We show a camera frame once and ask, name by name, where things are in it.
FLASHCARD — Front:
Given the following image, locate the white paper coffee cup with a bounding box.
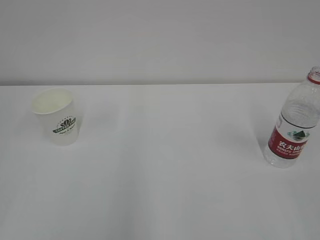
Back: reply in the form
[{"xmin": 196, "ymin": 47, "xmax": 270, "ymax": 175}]
[{"xmin": 31, "ymin": 87, "xmax": 78, "ymax": 146}]

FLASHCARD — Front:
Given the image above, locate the clear red-label water bottle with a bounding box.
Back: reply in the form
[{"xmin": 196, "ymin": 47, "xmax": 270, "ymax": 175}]
[{"xmin": 263, "ymin": 66, "xmax": 320, "ymax": 169}]

